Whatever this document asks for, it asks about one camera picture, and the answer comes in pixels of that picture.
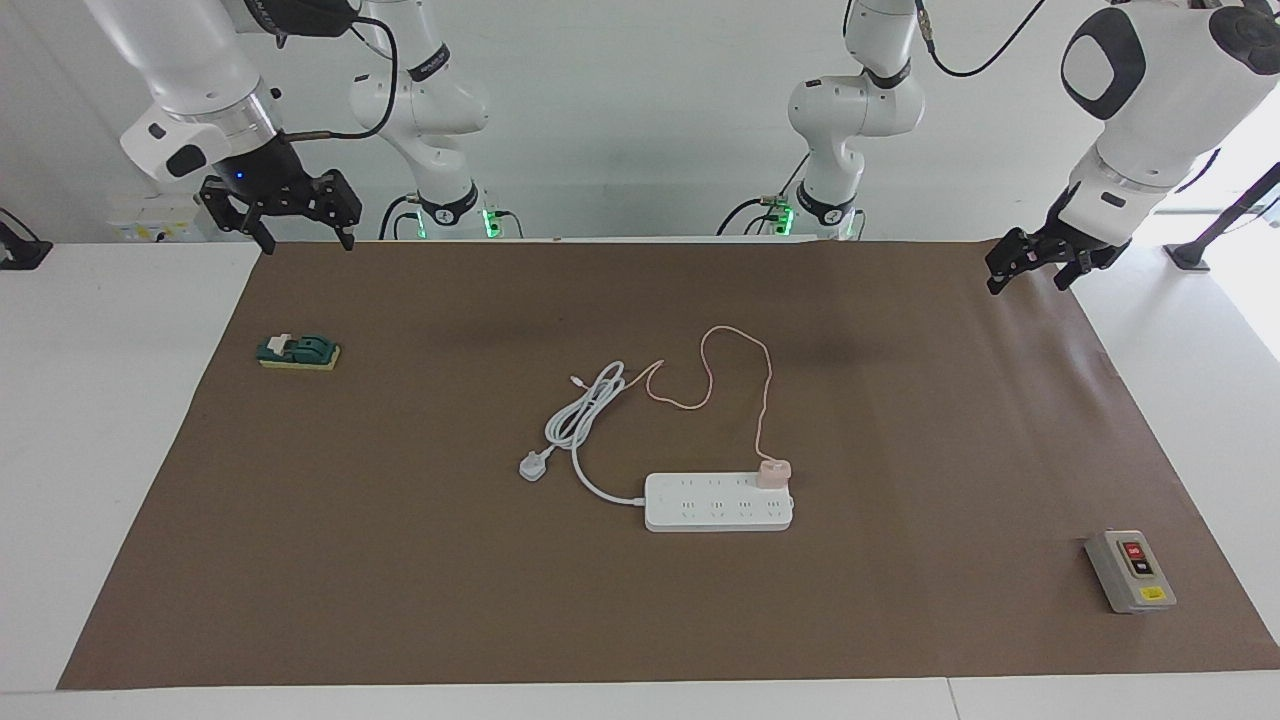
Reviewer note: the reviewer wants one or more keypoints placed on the wall outlet with yellow stickers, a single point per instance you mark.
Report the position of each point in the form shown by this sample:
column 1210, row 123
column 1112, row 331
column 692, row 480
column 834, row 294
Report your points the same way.
column 150, row 228

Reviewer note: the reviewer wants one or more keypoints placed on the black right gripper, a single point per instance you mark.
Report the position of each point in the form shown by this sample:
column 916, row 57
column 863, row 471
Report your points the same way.
column 260, row 175

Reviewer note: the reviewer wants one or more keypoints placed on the black camera stand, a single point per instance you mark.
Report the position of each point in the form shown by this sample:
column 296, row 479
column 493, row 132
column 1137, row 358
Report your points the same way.
column 1215, row 225

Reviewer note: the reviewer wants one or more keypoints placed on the brown table mat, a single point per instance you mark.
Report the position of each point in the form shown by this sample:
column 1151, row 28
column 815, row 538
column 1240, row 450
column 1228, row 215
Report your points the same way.
column 400, row 580

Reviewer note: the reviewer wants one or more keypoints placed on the pink charger adapter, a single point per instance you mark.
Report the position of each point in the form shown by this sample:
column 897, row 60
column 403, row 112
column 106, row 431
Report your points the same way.
column 773, row 474

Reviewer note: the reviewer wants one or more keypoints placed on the white power strip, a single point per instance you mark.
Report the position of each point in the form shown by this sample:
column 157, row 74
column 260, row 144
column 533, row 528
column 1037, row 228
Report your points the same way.
column 715, row 510

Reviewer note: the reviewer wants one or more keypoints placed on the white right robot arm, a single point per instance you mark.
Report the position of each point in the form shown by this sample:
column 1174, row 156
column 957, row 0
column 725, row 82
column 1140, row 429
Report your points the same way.
column 190, row 60

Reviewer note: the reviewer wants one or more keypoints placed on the grey on-off switch box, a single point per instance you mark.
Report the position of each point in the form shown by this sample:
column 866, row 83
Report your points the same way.
column 1130, row 570

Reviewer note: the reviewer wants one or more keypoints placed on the black table clamp mount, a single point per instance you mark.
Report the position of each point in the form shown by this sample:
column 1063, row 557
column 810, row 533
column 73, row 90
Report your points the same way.
column 20, row 250

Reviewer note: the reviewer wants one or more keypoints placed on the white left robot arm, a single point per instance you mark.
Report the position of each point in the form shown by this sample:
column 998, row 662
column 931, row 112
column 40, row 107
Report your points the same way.
column 1150, row 80

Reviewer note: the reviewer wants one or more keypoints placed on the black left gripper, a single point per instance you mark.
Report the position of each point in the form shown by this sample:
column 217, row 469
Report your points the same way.
column 1055, row 245

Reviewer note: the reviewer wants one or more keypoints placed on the green and white connector block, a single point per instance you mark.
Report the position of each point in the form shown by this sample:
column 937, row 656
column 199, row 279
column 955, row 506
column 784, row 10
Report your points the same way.
column 300, row 352

